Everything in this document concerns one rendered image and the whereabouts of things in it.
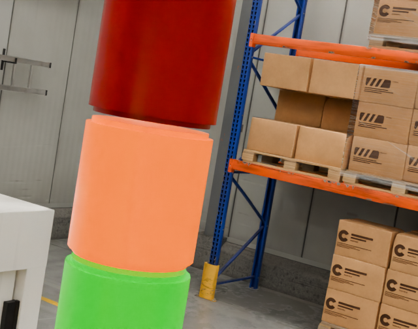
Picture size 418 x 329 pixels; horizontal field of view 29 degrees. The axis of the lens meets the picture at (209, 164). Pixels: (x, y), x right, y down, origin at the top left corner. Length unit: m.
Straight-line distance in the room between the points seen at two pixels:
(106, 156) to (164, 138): 0.02
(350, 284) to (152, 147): 8.28
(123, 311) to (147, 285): 0.01
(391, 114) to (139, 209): 8.02
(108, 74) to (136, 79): 0.01
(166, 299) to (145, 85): 0.08
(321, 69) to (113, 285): 8.44
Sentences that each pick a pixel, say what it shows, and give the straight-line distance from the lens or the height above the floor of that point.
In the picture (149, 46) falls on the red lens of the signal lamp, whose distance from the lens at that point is 0.30.
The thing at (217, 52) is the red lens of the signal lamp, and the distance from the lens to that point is 0.31.
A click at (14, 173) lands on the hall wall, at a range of 10.73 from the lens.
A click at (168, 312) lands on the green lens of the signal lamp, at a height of 2.20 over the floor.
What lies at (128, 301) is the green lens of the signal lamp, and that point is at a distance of 0.31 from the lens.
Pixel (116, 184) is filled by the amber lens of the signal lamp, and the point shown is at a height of 2.25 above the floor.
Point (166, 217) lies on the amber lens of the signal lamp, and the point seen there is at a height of 2.24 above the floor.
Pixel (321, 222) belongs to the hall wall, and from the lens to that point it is 10.12.
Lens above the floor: 2.28
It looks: 5 degrees down
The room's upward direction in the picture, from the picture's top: 9 degrees clockwise
